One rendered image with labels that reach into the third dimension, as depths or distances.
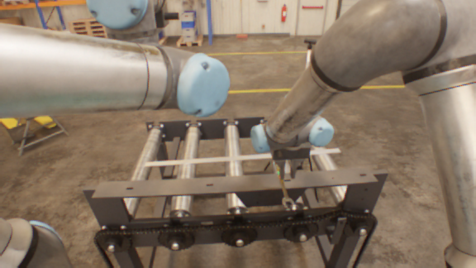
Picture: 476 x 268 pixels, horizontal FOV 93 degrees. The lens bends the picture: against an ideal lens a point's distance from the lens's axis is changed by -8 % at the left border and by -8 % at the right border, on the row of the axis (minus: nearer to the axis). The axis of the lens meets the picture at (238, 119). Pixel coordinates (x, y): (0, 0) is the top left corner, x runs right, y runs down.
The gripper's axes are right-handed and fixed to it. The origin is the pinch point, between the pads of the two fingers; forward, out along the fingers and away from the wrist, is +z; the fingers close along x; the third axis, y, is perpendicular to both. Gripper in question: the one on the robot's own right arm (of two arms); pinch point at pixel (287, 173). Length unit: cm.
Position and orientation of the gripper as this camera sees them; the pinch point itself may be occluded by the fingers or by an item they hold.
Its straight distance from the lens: 94.5
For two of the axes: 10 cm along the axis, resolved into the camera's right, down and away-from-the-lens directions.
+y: 0.6, 5.0, -8.7
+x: 10.0, -0.4, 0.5
